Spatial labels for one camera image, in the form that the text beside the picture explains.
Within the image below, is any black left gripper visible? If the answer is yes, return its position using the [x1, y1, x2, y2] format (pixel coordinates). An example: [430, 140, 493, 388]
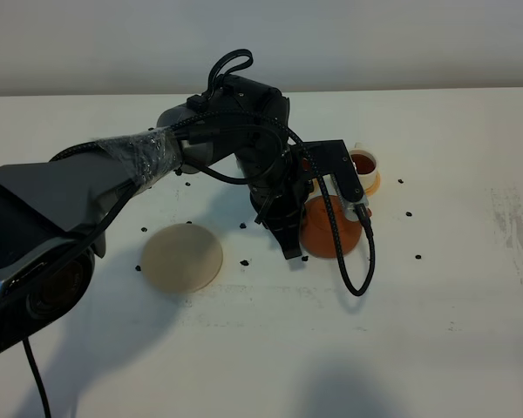
[237, 138, 314, 260]

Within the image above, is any brown clay teapot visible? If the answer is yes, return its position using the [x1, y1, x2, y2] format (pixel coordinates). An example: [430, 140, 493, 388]
[300, 195, 362, 259]

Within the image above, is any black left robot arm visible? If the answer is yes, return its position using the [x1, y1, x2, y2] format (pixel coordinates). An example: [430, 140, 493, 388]
[0, 75, 305, 353]

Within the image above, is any right orange saucer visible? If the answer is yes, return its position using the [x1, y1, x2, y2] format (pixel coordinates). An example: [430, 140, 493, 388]
[364, 172, 381, 197]

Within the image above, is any right white teacup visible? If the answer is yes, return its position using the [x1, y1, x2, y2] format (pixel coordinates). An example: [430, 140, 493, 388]
[349, 143, 379, 190]

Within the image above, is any large beige round coaster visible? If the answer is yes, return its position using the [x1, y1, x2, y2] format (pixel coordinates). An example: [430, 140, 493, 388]
[140, 223, 223, 294]

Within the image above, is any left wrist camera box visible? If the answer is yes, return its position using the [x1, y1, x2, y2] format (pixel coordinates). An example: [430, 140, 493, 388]
[302, 139, 370, 222]

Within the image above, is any black braided camera cable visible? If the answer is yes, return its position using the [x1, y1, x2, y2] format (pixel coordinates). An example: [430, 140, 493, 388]
[0, 49, 377, 418]

